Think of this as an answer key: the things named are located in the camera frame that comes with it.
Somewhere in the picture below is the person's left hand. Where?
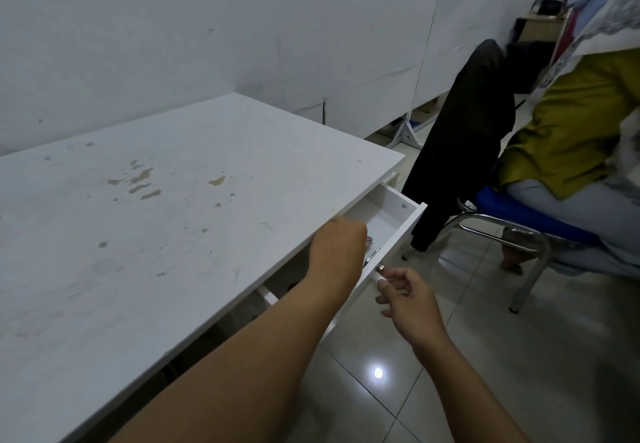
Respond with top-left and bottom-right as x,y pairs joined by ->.
305,215 -> 369,302

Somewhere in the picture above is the person's right hand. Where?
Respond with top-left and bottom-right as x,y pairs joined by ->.
375,267 -> 449,354

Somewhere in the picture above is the white drawer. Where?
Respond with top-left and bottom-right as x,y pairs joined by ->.
257,181 -> 429,344

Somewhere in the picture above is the person's left forearm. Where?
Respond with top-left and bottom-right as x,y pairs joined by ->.
109,277 -> 352,443

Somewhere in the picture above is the person's right forearm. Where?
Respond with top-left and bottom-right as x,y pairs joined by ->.
415,330 -> 532,443

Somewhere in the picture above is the blue seat metal chair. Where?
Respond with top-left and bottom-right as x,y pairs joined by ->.
401,185 -> 602,315

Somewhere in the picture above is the white metal stand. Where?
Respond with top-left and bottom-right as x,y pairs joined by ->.
383,111 -> 427,151

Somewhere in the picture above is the black jacket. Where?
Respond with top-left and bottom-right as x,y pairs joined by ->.
401,39 -> 517,254

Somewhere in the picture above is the wooden desk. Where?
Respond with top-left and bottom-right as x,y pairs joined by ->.
515,11 -> 569,44

